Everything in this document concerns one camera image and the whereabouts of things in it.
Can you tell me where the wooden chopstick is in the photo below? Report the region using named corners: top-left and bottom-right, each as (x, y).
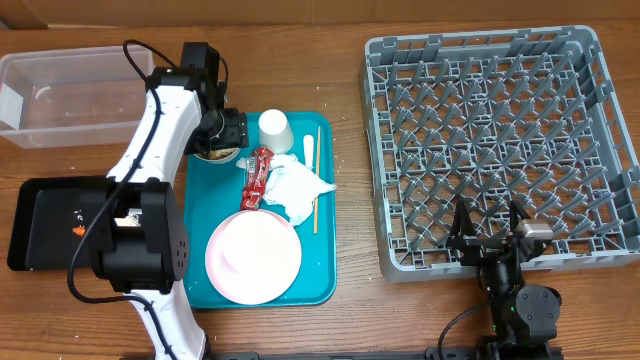
top-left (313, 125), bottom-right (323, 235)

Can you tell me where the white plastic spoon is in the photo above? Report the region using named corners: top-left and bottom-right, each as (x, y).
top-left (303, 134), bottom-right (315, 169)

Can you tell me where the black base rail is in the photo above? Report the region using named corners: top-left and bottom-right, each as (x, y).
top-left (205, 347), bottom-right (564, 360)

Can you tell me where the clear plastic bin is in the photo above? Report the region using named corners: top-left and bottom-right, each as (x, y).
top-left (1, 46), bottom-right (146, 148)

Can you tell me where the white bowl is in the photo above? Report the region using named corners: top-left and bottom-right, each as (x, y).
top-left (193, 148), bottom-right (240, 165)

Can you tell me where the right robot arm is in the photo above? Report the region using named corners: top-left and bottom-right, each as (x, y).
top-left (437, 199), bottom-right (563, 359)

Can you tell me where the white paper cup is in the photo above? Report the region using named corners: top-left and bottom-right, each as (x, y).
top-left (258, 109), bottom-right (294, 154)

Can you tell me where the red snack wrapper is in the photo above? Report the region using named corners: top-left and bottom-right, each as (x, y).
top-left (236, 147), bottom-right (274, 210)

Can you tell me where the black plastic tray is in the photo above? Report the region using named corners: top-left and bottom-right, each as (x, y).
top-left (7, 176), bottom-right (115, 271)

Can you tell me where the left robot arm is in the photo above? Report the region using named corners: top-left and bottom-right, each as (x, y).
top-left (67, 42), bottom-right (249, 359)

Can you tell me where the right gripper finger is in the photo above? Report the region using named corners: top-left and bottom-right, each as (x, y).
top-left (509, 200), bottom-right (531, 235)
top-left (449, 198), bottom-right (474, 237)

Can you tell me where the teal plastic tray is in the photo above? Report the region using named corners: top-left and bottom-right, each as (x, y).
top-left (183, 112), bottom-right (337, 309)

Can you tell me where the crumpled white napkin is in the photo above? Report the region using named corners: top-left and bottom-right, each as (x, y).
top-left (261, 154), bottom-right (336, 226)

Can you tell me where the pink bowl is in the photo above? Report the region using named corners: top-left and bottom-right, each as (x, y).
top-left (222, 211), bottom-right (301, 273)

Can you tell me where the grey dishwasher rack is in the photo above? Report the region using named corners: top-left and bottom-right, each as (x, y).
top-left (361, 25), bottom-right (639, 282)

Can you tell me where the orange carrot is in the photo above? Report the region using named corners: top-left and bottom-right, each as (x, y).
top-left (72, 226), bottom-right (86, 236)

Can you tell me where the pink round plate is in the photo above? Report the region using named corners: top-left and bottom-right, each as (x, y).
top-left (205, 210), bottom-right (302, 305)

